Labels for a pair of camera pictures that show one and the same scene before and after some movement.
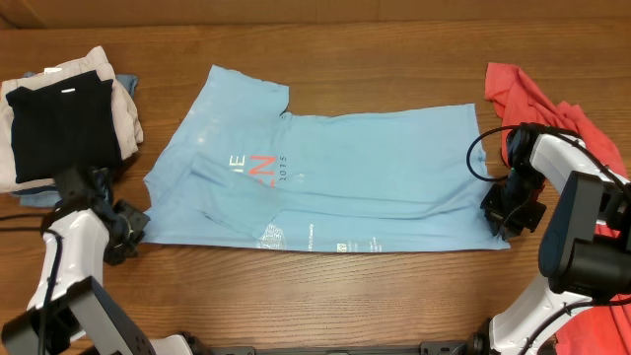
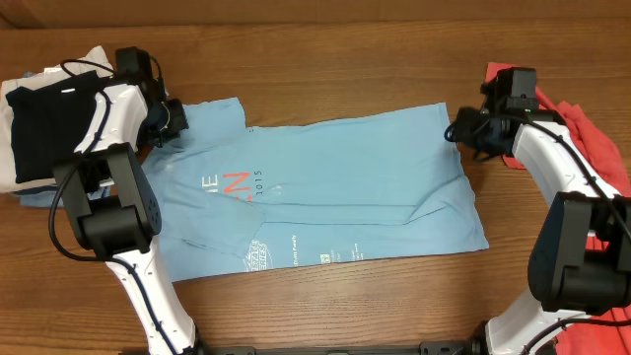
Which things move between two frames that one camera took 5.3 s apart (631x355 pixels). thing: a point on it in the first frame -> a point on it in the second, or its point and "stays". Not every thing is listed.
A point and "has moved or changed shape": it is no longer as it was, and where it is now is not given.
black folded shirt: (70, 123) stays
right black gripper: (497, 217) -> (460, 134)
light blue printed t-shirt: (233, 171) has moved or changed shape
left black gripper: (138, 220) -> (178, 122)
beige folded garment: (128, 126) stays
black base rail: (426, 348) stays
